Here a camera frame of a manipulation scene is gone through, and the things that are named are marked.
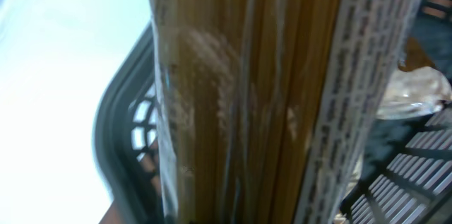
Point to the dried mushroom bag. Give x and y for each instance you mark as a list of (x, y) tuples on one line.
[(416, 88)]

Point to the orange red noodle package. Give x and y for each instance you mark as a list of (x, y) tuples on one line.
[(265, 105)]

